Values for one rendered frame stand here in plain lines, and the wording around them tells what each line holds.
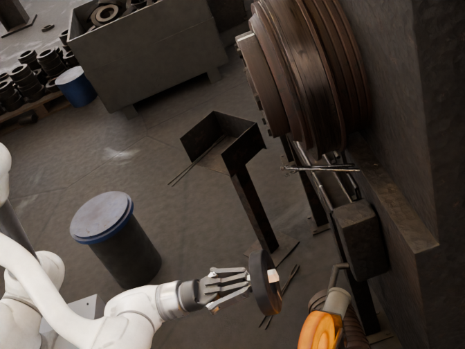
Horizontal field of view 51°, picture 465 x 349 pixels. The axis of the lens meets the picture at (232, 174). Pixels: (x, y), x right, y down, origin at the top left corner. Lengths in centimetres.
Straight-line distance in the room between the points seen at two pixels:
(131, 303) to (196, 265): 128
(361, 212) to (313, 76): 40
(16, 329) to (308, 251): 126
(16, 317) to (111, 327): 71
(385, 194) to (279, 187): 149
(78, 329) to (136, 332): 13
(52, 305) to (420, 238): 82
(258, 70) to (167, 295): 58
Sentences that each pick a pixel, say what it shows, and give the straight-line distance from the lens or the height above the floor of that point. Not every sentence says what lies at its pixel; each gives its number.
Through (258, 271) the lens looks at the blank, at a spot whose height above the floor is 90.
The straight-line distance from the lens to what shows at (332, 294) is 130.
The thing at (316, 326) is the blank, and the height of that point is 78.
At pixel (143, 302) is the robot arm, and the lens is 123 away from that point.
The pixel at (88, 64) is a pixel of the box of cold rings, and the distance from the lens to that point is 378.
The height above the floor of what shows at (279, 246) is 1.
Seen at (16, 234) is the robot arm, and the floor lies 93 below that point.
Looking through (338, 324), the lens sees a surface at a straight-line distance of 126.
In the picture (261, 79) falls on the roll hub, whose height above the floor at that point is 119.
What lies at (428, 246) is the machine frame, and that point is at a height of 87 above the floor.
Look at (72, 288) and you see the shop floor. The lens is 283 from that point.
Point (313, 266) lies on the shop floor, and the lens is 226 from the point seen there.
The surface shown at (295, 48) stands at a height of 126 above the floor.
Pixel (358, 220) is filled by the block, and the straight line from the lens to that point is 129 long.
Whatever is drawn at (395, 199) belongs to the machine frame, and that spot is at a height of 87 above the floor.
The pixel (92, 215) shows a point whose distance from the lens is 241.
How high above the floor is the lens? 174
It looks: 37 degrees down
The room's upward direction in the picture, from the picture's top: 24 degrees counter-clockwise
